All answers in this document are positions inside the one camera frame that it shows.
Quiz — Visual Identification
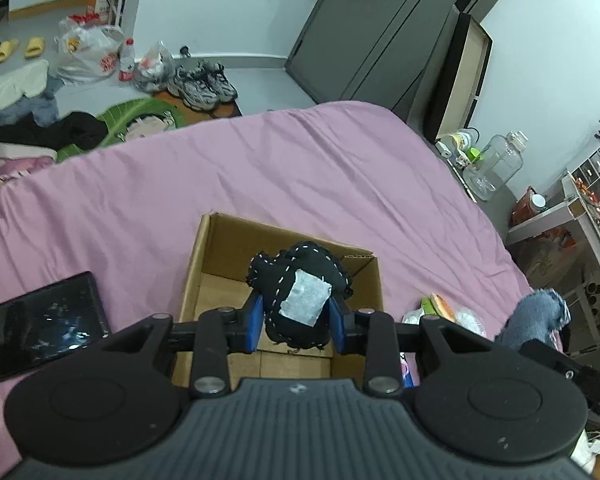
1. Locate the burger plush toy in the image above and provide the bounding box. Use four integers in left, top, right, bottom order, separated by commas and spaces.
420, 294, 456, 323

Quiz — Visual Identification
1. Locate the black heart plush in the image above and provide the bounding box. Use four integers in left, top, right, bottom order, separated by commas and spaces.
247, 240, 353, 350

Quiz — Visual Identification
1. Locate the white fluffy bagged plush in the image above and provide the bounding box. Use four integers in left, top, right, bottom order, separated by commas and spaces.
401, 306, 486, 337

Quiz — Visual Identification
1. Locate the grey-blue furry plush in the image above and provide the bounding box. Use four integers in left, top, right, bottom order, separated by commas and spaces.
495, 289, 571, 350

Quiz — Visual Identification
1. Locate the cluttered desk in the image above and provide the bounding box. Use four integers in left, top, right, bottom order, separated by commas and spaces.
504, 169, 600, 356

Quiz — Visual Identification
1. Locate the black smartphone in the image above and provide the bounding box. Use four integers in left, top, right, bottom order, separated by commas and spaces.
0, 272, 110, 382

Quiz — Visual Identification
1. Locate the small drawer organizer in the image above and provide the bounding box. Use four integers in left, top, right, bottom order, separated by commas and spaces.
569, 142, 600, 196

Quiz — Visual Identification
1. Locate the clear plastic water jug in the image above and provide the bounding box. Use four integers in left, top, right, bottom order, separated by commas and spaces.
463, 131, 529, 202

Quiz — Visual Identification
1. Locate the green cartoon floor mat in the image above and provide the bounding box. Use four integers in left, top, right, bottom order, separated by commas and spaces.
54, 96, 184, 164

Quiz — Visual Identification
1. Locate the grey sneakers pair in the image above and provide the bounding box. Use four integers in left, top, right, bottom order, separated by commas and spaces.
166, 61, 238, 113

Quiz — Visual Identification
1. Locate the black clothes pile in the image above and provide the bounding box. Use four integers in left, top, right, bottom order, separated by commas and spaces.
0, 112, 108, 151

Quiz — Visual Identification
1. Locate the small clear plastic bag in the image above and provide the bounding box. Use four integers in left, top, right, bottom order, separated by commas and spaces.
132, 41, 175, 93

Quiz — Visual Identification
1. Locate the red-label water bottle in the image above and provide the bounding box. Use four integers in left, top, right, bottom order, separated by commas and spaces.
118, 38, 135, 82

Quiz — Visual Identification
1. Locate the leaning framed board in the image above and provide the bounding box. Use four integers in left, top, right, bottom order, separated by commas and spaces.
422, 12, 493, 144

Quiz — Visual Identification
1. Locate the white plastic shopping bag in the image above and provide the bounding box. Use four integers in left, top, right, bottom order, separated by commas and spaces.
53, 15, 125, 84

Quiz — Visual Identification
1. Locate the white towel on floor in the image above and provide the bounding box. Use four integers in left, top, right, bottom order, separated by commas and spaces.
0, 60, 48, 111

